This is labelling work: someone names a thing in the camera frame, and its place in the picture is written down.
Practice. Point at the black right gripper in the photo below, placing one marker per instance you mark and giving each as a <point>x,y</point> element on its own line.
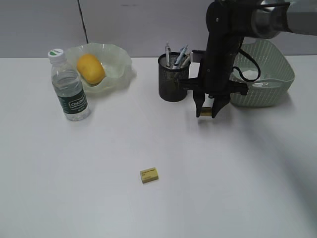
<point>214,74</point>

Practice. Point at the yellow eraser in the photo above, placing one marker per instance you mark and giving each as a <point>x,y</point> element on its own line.
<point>206,112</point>

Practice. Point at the beige grip pen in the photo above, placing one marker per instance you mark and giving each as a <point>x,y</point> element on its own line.
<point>186,61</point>

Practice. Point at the white waste paper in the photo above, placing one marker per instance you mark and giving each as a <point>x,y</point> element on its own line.
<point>252,74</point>

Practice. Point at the blue and white pen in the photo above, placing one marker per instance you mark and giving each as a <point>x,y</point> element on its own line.
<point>180,58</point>

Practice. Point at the grey and white pen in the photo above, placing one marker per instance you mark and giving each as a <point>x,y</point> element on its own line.
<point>167,53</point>

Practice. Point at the yellow mango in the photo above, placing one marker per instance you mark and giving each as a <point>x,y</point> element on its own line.
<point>91,69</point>

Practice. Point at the clear water bottle green label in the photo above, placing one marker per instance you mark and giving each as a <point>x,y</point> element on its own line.
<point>68,86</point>

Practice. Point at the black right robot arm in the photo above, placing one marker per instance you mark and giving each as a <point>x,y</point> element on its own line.
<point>228,23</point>

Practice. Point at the black mesh pen holder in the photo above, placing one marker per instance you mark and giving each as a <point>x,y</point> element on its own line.
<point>168,78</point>

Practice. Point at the green woven plastic basket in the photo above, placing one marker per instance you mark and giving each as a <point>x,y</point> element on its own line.
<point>275,69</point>

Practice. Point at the yellow eraser front label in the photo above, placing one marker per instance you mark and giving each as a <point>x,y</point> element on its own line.
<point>149,175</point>

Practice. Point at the pale green wavy plate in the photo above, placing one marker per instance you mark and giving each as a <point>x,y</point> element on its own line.
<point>116,62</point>

